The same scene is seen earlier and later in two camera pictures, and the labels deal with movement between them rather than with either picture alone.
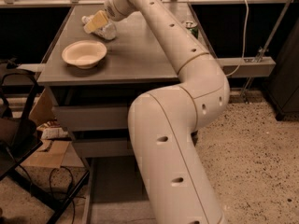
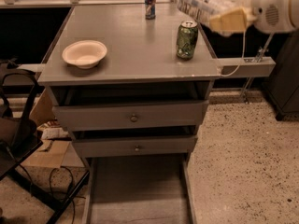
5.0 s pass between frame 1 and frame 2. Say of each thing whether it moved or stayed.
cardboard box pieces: stayed
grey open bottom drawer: stayed
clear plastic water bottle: moved
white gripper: moved
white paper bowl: stayed
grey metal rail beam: stayed
